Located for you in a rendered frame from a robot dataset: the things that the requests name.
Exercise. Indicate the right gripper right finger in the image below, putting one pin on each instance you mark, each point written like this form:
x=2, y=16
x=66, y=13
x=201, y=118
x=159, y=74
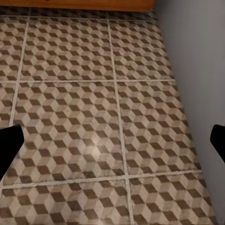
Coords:
x=217, y=139

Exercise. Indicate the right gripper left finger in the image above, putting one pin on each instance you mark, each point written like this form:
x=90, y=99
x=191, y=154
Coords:
x=11, y=140

